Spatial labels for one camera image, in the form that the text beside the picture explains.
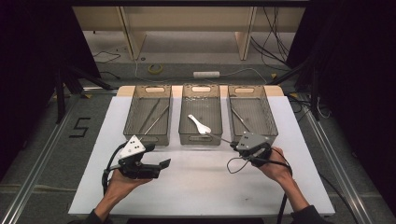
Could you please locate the black and white cable tangle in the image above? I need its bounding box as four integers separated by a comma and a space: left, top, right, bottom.
287, 91, 332, 120

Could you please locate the hanging black cable bundle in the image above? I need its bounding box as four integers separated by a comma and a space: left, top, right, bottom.
250, 7, 292, 68

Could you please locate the aluminium floor rail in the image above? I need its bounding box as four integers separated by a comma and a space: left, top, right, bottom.
301, 105, 375, 224
0, 92, 82, 224

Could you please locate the person's left hand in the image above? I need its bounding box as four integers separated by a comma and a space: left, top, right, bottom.
106, 169, 154, 203

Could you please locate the left hand-held gripper black cable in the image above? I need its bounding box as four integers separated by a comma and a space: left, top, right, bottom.
102, 141, 129, 196

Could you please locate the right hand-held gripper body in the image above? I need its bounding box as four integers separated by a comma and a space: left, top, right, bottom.
235, 131, 274, 167

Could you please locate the black metal stand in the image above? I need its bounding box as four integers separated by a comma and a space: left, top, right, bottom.
267, 59, 322, 121
54, 64, 114, 124

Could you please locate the thin black floor cable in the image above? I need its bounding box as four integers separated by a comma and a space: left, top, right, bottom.
92, 50, 121, 64

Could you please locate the long black floor cable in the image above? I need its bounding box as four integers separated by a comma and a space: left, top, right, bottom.
317, 172, 360, 224

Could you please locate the person's right hand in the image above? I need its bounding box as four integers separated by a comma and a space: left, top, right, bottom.
259, 147, 293, 186

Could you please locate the white ceramic spoon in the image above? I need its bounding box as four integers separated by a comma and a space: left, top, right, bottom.
187, 114, 212, 135

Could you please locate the black curtain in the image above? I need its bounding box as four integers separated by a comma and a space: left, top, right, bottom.
0, 0, 101, 180
286, 0, 396, 216

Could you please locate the white power strip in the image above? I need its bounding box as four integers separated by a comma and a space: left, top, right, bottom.
192, 71, 220, 79

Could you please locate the white table mat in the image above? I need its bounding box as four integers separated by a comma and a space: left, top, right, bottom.
68, 95, 336, 217

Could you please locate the grey transparent plastic bin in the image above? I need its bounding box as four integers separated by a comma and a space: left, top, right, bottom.
178, 83, 223, 146
226, 84, 278, 147
122, 84, 173, 147

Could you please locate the hand-held gripper black cable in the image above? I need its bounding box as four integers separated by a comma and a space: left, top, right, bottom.
226, 147, 294, 224
102, 141, 129, 196

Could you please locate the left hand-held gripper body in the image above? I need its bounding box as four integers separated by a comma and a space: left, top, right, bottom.
119, 134, 162, 180

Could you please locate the yellow tape roll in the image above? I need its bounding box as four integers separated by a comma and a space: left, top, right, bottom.
147, 63, 164, 76

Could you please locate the right hand-held gripper black cable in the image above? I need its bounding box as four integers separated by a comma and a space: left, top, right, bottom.
226, 147, 294, 224

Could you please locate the metal chopstick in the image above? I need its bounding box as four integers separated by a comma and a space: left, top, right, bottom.
138, 105, 171, 142
137, 98, 162, 134

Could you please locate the light wooden shelf unit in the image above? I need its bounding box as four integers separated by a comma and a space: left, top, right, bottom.
72, 6, 307, 62

